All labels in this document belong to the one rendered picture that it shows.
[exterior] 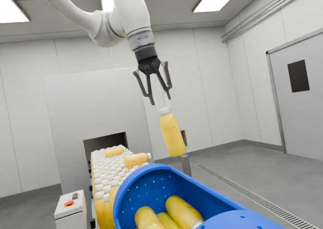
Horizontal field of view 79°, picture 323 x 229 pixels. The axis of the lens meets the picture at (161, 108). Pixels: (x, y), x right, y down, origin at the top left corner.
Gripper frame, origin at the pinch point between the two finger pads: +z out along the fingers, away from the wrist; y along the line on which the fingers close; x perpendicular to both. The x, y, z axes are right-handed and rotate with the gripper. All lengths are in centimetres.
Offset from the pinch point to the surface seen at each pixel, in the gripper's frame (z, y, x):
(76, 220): 33, -45, 5
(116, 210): 24.3, -25.6, -14.0
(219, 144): 221, 185, 410
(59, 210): 27, -50, 6
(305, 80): 79, 294, 223
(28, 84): -76, -203, 414
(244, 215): 15.2, 0.0, -44.5
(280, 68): 54, 295, 273
